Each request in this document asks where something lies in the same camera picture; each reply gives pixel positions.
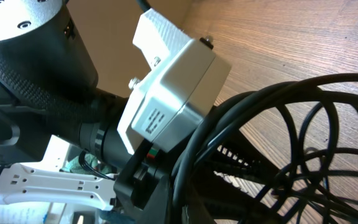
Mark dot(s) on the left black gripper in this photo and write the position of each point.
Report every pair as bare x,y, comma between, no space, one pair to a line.
145,186

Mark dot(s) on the black usb cable thin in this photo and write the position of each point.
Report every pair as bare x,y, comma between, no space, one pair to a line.
306,177

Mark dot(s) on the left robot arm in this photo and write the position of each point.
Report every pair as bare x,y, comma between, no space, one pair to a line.
58,131

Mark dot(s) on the black usb cable thick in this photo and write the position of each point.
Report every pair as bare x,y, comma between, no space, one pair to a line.
213,131

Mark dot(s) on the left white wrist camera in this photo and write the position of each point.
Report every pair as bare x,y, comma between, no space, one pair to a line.
185,79

